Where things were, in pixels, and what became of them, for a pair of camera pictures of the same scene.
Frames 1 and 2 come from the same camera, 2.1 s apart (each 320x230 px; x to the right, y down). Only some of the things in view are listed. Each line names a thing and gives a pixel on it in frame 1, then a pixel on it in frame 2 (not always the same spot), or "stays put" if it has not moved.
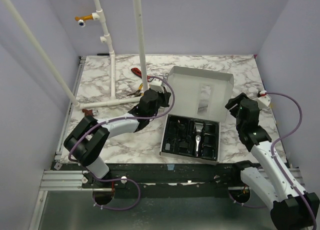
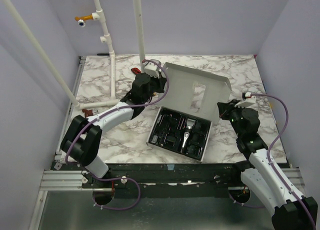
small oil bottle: (167, 146) to (155, 139)
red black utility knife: (136, 71) stays put
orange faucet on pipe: (81, 19) stays put
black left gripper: (165, 97) to (161, 82)
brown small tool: (89, 112) stays put
